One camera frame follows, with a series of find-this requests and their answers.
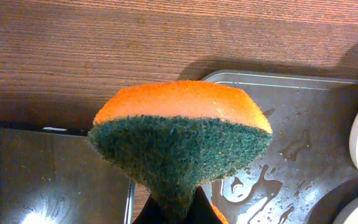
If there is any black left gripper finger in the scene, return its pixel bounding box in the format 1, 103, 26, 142
133, 187, 223, 224

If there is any orange green scrub sponge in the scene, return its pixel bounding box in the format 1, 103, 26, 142
88, 80, 273, 218

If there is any brown plastic serving tray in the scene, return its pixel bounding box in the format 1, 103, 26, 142
203, 70, 358, 223

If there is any small black tray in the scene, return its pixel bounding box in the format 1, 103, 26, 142
0, 128, 134, 224

